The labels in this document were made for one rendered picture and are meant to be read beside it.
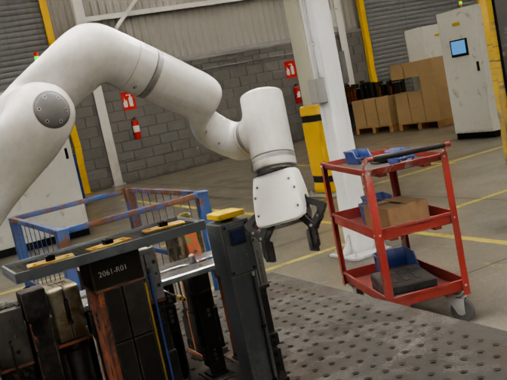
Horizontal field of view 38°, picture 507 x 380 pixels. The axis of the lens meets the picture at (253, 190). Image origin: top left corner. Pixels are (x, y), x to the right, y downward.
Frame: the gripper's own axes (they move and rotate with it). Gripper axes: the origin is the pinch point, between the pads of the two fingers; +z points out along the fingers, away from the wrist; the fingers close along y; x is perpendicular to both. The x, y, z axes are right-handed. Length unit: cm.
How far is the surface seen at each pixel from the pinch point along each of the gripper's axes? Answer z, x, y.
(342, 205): -84, 406, -137
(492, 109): -276, 999, -90
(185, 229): -8.3, -6.1, -18.1
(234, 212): -11.5, 5.9, -13.7
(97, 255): -5.2, -20.0, -28.8
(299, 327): 11, 73, -36
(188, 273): -4.6, 23.7, -38.6
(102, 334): 8.0, -12.2, -36.7
